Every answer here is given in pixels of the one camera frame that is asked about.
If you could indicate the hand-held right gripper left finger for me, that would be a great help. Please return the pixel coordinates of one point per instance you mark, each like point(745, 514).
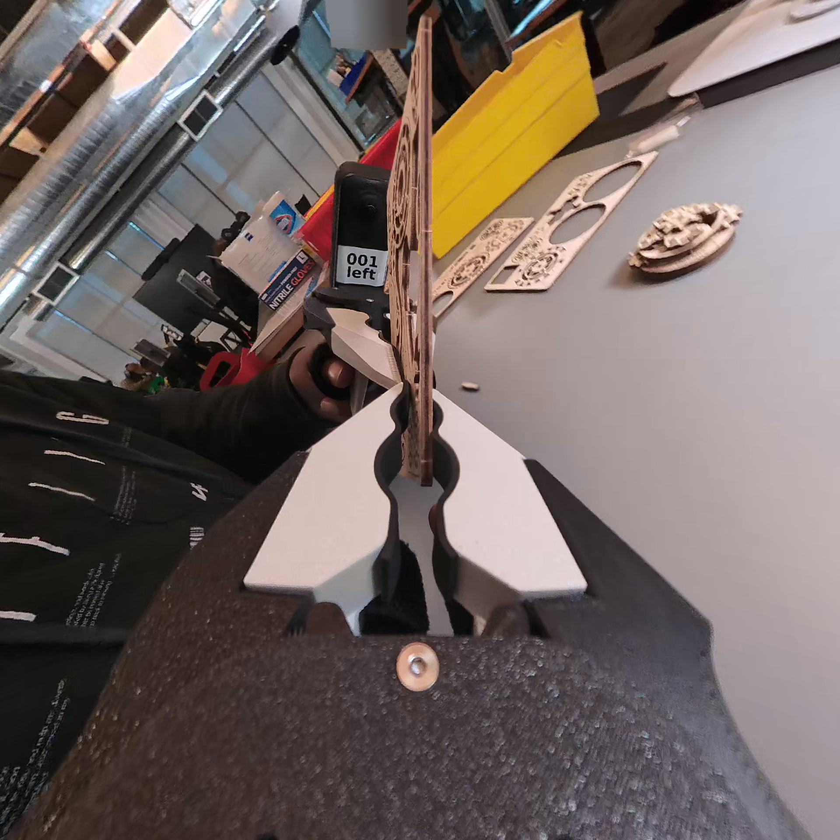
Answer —
point(315, 525)

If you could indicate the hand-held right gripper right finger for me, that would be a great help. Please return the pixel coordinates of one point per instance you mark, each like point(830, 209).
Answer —
point(512, 525)

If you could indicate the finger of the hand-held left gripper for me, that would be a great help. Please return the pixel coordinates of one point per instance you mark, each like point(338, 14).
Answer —
point(361, 344)

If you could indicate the person's left forearm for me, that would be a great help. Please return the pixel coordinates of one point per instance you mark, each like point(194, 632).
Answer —
point(236, 413)

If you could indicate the grey desk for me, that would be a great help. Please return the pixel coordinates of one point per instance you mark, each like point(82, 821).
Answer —
point(656, 459)

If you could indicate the black desk mat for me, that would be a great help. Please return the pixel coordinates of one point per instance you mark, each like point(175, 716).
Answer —
point(623, 98)

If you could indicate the person's left hand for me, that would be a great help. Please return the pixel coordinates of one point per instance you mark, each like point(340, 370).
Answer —
point(336, 377)

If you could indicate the white wipes canister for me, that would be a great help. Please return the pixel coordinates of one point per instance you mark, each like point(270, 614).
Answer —
point(283, 220)

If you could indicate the blue white glove box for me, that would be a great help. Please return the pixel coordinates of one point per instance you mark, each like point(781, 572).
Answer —
point(289, 285)

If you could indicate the white cardboard box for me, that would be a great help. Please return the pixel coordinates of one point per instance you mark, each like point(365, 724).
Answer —
point(256, 253)

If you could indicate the red bag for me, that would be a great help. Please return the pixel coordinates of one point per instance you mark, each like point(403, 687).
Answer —
point(229, 371)

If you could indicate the gear-pattern wooden puzzle sheet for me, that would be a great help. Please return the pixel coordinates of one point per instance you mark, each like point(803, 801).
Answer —
point(499, 229)

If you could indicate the yellow plastic bin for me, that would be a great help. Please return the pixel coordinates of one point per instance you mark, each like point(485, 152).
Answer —
point(512, 138)

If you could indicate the white air vent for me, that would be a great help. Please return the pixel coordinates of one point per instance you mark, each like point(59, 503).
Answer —
point(200, 113)
point(56, 283)

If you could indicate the large black monitor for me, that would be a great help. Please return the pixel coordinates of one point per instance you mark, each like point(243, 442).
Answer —
point(180, 282)

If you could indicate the two-hole wooden puzzle sheet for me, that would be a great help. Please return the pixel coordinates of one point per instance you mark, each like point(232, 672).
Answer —
point(596, 199)

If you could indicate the clear plastic bag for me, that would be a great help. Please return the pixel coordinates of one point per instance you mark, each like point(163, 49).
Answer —
point(656, 136)

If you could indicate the round wooden gear model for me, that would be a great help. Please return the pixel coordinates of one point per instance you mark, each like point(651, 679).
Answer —
point(682, 239)

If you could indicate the white document stand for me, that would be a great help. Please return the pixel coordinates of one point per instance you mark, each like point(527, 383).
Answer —
point(754, 46)

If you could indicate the silver ventilation duct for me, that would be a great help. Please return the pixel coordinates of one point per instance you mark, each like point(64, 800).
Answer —
point(131, 164)
point(39, 46)
point(131, 203)

